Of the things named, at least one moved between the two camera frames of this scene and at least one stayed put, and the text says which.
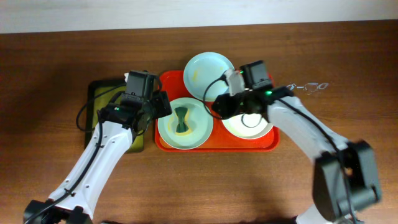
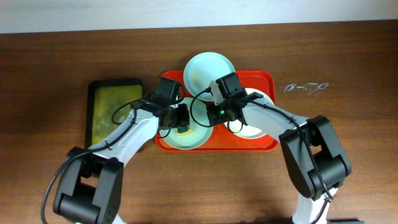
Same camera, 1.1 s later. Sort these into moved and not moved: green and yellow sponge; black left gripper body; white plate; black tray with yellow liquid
Moved: green and yellow sponge; black left gripper body
Not moved: black tray with yellow liquid; white plate
